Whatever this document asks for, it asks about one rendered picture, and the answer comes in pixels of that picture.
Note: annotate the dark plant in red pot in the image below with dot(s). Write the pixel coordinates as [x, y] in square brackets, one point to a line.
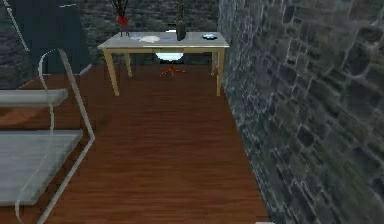
[122, 16]

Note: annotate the white chair with orange base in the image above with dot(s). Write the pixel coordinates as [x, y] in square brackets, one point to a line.
[170, 57]

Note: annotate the pale wooden table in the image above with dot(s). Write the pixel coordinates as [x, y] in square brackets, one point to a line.
[173, 44]

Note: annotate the white cloth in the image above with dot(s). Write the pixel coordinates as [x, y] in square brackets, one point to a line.
[150, 39]

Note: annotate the dark brown tall bottle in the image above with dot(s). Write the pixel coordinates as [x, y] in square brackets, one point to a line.
[180, 23]

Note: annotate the dark blue door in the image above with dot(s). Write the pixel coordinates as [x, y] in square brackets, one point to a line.
[50, 33]

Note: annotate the grey metal frame shelf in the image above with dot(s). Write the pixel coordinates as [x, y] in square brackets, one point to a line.
[30, 156]

